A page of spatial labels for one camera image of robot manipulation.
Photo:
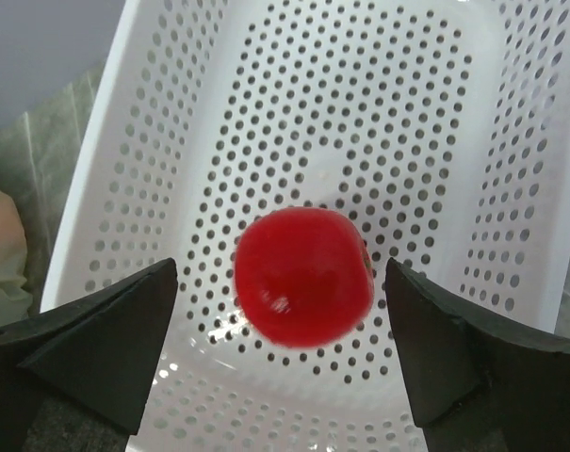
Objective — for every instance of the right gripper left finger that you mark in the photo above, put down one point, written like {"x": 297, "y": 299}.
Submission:
{"x": 78, "y": 377}

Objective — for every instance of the red apple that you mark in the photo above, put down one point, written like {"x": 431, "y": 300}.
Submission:
{"x": 303, "y": 277}

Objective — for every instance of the white perforated plastic basket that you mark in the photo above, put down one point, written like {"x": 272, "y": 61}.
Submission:
{"x": 441, "y": 129}

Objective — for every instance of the green plastic bag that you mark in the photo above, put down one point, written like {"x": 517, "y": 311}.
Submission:
{"x": 15, "y": 301}

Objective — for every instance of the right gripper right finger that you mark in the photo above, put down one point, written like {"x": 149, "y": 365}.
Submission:
{"x": 476, "y": 380}

